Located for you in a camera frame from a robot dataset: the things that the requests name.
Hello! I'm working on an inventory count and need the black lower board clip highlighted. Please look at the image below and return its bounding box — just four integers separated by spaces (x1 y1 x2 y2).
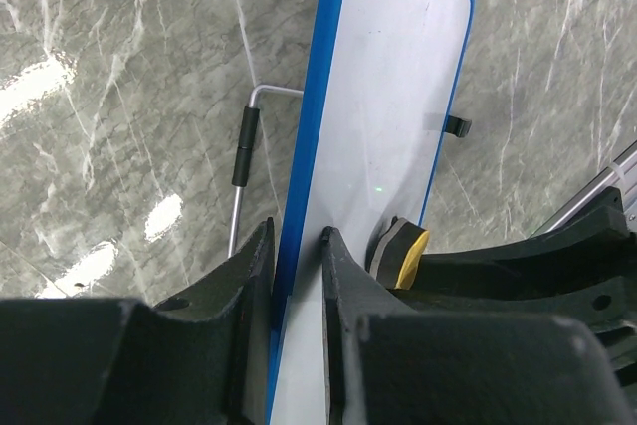
423 113 472 138

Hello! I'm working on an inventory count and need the aluminium front rail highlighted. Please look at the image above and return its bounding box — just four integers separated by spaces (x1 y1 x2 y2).
533 142 636 236

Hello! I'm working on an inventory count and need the yellow whiteboard eraser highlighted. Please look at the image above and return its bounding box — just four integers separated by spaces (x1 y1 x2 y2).
365 216 430 290

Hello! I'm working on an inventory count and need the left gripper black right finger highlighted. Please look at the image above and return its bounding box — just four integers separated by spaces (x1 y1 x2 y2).
321 227 632 424

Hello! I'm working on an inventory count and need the metal whiteboard kickstand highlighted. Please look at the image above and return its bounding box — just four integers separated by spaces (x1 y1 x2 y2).
227 84 304 258

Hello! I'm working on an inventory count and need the blue-framed whiteboard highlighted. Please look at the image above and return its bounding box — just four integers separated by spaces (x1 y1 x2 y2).
268 0 475 424

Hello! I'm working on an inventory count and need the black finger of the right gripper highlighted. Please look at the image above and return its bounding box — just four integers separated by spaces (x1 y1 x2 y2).
417 187 630 296
397 276 636 345

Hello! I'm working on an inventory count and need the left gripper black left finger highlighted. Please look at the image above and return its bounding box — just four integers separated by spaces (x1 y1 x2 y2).
1 220 274 424

